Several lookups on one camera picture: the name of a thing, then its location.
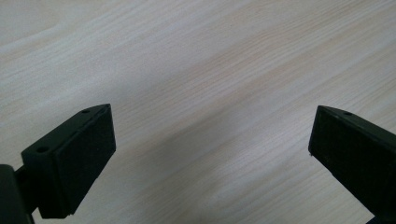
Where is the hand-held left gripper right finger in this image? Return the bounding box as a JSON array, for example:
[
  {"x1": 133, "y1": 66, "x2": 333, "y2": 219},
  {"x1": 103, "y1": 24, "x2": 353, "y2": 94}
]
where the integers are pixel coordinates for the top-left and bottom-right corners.
[{"x1": 307, "y1": 105, "x2": 396, "y2": 222}]

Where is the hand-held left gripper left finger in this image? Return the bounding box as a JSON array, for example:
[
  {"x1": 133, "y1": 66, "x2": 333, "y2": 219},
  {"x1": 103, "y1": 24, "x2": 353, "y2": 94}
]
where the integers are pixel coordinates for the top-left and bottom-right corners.
[{"x1": 21, "y1": 103, "x2": 117, "y2": 219}]

